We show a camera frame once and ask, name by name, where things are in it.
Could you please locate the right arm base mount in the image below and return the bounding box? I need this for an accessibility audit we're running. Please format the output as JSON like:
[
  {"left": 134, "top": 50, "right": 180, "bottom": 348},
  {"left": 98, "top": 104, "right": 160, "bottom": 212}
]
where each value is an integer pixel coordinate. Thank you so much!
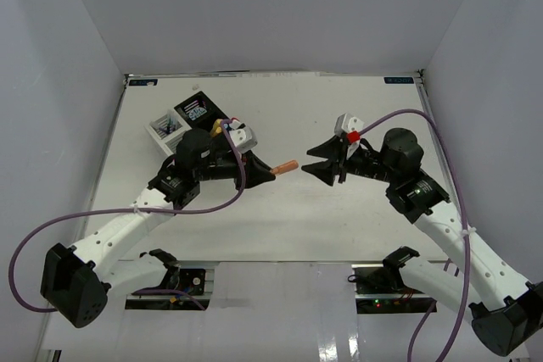
[{"left": 347, "top": 266, "right": 434, "bottom": 315}]

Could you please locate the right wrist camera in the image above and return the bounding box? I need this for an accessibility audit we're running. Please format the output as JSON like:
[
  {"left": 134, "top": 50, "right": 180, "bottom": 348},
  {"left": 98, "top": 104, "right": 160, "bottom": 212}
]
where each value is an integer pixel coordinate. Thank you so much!
[{"left": 333, "top": 113, "right": 364, "bottom": 144}]

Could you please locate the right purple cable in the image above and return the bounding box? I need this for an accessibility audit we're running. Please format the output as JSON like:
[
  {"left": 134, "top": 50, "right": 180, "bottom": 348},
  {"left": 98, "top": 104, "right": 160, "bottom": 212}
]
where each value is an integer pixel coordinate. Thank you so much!
[{"left": 358, "top": 109, "right": 472, "bottom": 361}]

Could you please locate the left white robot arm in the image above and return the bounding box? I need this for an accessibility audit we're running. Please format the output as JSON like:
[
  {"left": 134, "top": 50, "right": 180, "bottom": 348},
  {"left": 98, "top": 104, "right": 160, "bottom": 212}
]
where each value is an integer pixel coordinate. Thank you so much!
[{"left": 40, "top": 123, "right": 276, "bottom": 328}]

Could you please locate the white slotted pen holder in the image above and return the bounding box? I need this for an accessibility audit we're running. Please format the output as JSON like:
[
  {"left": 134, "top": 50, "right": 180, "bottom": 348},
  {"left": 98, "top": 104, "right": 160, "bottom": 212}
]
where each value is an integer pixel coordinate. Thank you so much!
[{"left": 145, "top": 109, "right": 191, "bottom": 158}]

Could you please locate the purple cable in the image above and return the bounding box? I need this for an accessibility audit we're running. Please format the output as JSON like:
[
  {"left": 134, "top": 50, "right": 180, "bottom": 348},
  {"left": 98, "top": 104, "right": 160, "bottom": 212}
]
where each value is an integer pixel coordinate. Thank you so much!
[
  {"left": 8, "top": 116, "right": 247, "bottom": 312},
  {"left": 358, "top": 109, "right": 472, "bottom": 361}
]

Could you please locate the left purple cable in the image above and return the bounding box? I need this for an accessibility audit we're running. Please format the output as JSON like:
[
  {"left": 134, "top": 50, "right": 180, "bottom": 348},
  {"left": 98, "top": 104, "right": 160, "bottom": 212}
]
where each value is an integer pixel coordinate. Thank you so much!
[{"left": 8, "top": 116, "right": 247, "bottom": 312}]

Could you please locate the black mesh pen holder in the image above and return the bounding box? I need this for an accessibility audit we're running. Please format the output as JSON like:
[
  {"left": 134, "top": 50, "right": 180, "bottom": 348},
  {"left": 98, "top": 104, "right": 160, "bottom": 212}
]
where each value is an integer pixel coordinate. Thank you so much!
[{"left": 174, "top": 91, "right": 228, "bottom": 132}]

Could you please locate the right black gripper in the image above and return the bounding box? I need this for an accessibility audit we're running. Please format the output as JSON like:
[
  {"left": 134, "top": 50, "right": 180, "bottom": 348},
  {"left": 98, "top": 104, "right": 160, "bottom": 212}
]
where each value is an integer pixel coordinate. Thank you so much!
[{"left": 300, "top": 135, "right": 398, "bottom": 187}]

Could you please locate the pale yellow highlighter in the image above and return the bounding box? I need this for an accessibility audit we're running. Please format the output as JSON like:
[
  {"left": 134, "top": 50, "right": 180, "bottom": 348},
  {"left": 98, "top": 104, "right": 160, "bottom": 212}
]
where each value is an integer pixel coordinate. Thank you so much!
[{"left": 212, "top": 119, "right": 222, "bottom": 131}]

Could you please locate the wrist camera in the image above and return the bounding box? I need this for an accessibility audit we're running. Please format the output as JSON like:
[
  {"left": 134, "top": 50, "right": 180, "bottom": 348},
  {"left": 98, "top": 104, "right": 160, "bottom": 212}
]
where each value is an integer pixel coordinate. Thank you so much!
[
  {"left": 227, "top": 118, "right": 258, "bottom": 154},
  {"left": 333, "top": 113, "right": 364, "bottom": 144}
]

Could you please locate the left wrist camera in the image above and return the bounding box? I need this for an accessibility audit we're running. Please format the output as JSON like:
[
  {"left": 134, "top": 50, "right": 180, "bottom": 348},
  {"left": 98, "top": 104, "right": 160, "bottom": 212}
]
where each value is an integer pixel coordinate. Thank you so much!
[{"left": 227, "top": 118, "right": 258, "bottom": 154}]

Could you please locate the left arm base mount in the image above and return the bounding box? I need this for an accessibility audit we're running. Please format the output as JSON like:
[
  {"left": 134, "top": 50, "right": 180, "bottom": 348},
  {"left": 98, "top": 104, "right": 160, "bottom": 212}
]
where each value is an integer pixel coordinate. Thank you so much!
[{"left": 125, "top": 268, "right": 214, "bottom": 311}]

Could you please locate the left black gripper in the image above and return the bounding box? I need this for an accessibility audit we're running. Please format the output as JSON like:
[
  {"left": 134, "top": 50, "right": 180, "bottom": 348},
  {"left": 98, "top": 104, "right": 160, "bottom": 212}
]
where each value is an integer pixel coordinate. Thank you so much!
[{"left": 195, "top": 148, "right": 276, "bottom": 192}]

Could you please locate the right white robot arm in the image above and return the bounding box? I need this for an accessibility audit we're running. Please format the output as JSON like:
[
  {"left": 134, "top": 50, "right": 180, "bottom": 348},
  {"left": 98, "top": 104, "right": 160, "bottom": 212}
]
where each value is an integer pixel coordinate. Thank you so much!
[{"left": 302, "top": 128, "right": 542, "bottom": 357}]

